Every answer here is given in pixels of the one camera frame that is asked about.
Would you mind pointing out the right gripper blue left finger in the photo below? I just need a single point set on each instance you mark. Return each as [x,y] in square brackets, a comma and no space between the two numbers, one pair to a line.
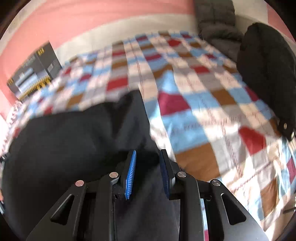
[124,176]

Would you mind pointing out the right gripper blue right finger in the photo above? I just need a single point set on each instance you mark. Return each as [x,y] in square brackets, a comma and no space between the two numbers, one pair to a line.
[171,176]

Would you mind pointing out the large black jacket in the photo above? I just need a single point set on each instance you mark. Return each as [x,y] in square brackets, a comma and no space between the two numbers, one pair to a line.
[53,152]

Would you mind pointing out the checkered bed sheet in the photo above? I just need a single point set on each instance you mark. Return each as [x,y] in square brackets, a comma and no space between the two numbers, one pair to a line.
[199,109]

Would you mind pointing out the red striped bed cover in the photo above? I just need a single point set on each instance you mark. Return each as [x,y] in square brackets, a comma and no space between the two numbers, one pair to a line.
[9,126]

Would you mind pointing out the black puffer jacket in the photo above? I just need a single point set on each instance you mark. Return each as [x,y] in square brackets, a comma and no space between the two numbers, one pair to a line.
[267,65]

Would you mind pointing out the black appliance cardboard box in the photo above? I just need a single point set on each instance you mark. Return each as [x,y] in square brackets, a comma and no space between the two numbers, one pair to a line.
[36,72]

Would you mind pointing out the grey quilted down coat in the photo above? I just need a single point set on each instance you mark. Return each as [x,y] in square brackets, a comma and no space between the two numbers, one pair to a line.
[216,23]

